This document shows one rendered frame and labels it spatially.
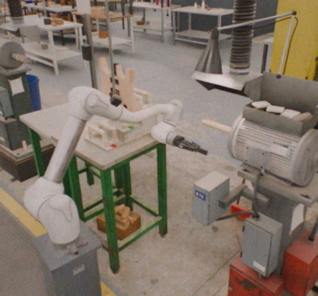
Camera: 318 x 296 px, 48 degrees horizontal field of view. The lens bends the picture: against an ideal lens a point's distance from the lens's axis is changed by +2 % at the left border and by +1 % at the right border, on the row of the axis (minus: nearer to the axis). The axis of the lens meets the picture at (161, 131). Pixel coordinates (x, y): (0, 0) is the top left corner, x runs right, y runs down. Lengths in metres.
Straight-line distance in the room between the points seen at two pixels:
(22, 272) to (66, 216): 1.18
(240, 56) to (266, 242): 0.87
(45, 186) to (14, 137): 1.94
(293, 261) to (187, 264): 1.12
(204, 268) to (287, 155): 1.45
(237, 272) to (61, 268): 0.88
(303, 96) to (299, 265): 0.78
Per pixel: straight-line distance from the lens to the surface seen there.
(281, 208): 1.75
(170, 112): 2.21
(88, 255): 2.00
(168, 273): 2.76
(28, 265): 3.01
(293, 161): 1.58
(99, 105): 1.81
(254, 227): 1.76
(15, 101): 3.81
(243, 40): 1.74
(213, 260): 2.87
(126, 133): 2.38
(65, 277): 2.01
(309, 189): 1.71
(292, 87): 1.69
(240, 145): 1.69
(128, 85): 2.27
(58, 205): 1.85
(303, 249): 1.91
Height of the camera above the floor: 2.05
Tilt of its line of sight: 26 degrees down
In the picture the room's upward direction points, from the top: 1 degrees counter-clockwise
